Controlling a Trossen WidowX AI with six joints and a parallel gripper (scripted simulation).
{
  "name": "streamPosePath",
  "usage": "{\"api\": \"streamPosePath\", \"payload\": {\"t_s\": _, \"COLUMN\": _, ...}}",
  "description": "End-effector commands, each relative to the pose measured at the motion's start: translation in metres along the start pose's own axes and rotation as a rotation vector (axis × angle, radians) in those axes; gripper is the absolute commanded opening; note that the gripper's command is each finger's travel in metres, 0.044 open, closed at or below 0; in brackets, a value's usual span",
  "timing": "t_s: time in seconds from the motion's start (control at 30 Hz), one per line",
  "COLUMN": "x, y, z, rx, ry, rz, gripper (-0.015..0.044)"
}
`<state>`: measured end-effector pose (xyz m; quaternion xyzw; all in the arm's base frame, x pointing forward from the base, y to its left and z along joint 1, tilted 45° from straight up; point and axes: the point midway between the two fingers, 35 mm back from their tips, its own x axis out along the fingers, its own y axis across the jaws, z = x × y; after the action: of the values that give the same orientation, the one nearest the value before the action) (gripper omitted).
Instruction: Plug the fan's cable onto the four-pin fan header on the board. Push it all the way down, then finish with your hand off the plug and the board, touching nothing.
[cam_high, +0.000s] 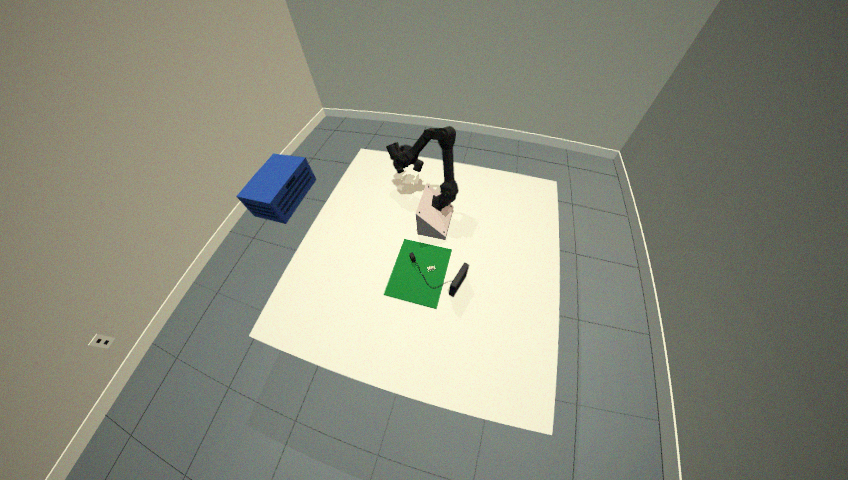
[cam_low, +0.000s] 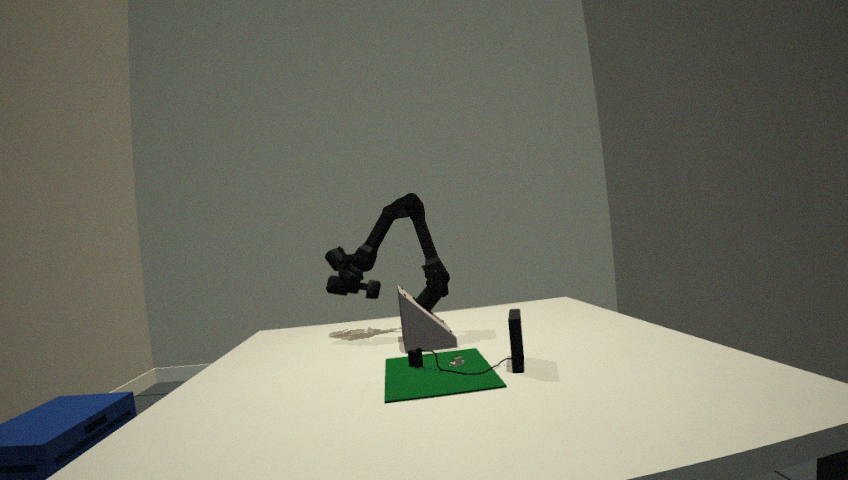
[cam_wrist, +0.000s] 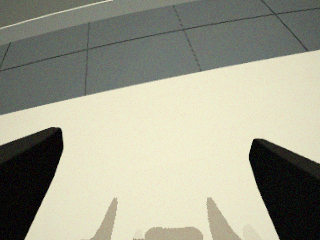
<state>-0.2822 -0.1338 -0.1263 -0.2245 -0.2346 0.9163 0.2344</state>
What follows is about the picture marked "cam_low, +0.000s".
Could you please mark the green circuit board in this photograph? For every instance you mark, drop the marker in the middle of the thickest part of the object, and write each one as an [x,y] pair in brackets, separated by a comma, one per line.
[403,382]

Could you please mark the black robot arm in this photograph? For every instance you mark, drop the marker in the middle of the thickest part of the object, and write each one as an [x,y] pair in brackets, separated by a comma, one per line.
[365,256]

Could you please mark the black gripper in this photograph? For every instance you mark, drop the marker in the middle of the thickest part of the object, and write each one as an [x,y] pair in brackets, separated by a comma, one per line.
[336,286]

